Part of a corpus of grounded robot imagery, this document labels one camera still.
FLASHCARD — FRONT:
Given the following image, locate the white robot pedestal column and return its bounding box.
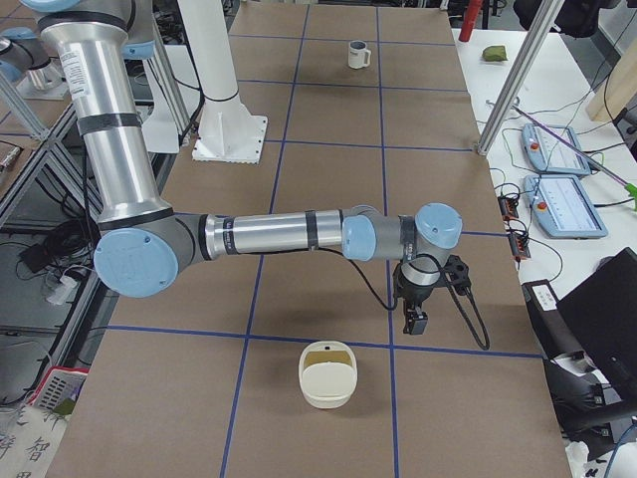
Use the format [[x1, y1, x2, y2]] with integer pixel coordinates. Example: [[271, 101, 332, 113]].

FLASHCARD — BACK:
[[178, 0, 268, 164]]

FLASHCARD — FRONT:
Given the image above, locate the cream basket with handle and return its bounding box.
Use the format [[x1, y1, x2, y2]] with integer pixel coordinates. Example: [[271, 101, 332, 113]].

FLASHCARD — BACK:
[[298, 341, 357, 409]]

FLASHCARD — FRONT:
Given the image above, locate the reacher grabber stick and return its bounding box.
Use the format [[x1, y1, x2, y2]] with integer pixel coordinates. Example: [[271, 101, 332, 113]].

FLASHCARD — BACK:
[[512, 103, 636, 203]]

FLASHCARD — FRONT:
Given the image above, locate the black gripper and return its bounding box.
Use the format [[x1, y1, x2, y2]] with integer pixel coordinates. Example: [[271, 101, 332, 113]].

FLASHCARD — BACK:
[[393, 254, 471, 335]]

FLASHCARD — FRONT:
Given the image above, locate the red cylinder bottle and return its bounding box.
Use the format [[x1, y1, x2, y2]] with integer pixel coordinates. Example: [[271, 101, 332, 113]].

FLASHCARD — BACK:
[[459, 0, 484, 43]]

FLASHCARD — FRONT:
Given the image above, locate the white plastic basket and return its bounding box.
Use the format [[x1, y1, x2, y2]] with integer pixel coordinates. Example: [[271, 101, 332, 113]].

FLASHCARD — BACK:
[[27, 366, 89, 410]]

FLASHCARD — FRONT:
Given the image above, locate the teach pendant far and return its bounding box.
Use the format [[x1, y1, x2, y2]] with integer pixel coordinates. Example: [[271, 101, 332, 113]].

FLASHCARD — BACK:
[[522, 123, 591, 176]]

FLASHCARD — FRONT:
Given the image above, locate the aluminium frame post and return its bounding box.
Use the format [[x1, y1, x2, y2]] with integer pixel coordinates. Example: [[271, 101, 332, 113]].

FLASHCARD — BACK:
[[476, 0, 564, 156]]

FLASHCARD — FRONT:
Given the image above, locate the black orange USB hub far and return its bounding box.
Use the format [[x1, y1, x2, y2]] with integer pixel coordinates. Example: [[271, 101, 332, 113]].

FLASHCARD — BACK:
[[498, 195, 520, 221]]

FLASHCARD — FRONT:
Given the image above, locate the black orange USB hub near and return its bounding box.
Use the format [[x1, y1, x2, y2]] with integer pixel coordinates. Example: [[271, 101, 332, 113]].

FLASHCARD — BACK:
[[507, 229, 531, 263]]

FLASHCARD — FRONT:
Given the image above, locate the black label printer box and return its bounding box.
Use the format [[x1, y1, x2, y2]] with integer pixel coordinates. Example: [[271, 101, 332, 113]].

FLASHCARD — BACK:
[[522, 279, 582, 359]]

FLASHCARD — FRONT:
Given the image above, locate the teach pendant near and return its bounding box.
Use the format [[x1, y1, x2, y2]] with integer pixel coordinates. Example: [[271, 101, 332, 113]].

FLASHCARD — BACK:
[[524, 174, 608, 239]]

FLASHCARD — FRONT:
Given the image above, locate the teach pendant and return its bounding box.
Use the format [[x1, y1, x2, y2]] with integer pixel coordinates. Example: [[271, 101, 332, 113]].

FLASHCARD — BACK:
[[524, 174, 608, 239], [522, 123, 591, 176]]

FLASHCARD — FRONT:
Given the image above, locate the white ribbed HOME mug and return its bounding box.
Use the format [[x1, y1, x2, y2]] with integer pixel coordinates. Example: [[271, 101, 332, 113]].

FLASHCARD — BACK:
[[347, 40, 371, 70]]

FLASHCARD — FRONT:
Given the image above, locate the green bean bag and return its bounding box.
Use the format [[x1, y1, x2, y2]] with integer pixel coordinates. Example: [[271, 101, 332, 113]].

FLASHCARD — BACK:
[[482, 45, 508, 63]]

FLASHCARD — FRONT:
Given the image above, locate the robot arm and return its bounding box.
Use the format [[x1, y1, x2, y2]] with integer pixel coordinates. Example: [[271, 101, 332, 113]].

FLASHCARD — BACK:
[[30, 1, 471, 335]]

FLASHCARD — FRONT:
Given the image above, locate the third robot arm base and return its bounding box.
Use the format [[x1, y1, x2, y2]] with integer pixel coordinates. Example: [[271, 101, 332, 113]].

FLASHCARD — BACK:
[[1, 27, 69, 101]]

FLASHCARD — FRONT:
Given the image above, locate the black orange usb hub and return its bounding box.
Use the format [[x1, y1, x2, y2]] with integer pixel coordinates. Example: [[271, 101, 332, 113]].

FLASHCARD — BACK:
[[507, 229, 531, 263], [498, 195, 520, 221]]

